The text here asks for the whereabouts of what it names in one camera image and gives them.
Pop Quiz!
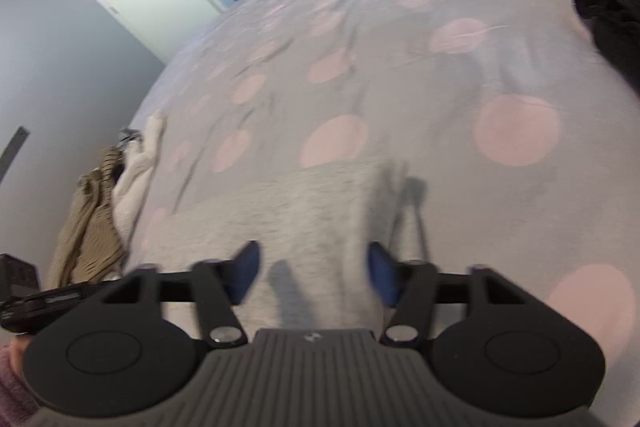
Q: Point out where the black folded garment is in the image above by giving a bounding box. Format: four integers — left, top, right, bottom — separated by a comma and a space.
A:
571, 0, 640, 95

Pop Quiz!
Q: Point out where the person's left forearm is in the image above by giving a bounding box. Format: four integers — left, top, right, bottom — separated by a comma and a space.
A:
0, 336, 44, 416

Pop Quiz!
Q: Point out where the light grey fleece sweater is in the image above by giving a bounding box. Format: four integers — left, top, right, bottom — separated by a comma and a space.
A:
140, 156, 408, 343

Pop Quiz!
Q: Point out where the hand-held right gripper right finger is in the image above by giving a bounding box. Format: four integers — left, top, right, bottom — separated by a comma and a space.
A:
367, 242, 532, 348

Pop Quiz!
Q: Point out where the bed with polka dot sheet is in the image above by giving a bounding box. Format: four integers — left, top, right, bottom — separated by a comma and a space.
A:
120, 0, 640, 427

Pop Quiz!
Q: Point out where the white garment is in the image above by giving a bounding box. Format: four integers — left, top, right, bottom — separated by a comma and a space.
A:
111, 111, 168, 253

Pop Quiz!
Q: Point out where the brown striped garment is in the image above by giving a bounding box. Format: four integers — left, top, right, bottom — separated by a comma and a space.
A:
47, 146, 128, 285

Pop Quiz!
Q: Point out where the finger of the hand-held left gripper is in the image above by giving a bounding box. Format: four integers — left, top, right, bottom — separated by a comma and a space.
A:
30, 276, 125, 309

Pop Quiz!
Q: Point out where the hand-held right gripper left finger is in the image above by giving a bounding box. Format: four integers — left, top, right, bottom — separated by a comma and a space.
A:
97, 241, 262, 349

